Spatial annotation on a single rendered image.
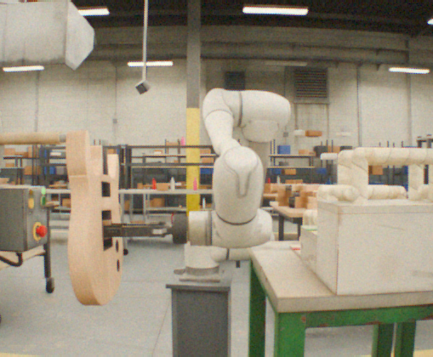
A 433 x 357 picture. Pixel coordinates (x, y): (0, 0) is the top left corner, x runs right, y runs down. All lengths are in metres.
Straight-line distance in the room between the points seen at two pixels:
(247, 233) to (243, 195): 0.13
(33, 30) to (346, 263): 0.78
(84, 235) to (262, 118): 0.78
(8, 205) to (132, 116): 11.17
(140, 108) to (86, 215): 11.51
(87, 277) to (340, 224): 0.53
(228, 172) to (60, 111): 12.41
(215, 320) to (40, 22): 1.27
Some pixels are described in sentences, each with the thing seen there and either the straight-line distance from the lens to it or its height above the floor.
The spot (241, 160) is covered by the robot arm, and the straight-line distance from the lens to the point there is 0.76.
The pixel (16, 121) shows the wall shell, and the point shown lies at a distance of 13.75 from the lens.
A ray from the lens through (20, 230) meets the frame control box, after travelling 1.22.
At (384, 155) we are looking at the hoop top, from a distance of 0.74.
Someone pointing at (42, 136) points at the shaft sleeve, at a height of 1.25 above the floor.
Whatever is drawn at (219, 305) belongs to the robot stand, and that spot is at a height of 0.61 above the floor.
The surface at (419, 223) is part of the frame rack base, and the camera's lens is 0.77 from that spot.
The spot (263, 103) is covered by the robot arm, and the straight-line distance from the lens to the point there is 1.32.
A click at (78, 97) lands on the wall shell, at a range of 12.93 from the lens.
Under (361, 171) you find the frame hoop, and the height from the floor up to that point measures 1.17.
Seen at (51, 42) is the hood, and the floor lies 1.43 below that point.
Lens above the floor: 1.16
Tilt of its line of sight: 1 degrees down
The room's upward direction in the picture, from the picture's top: straight up
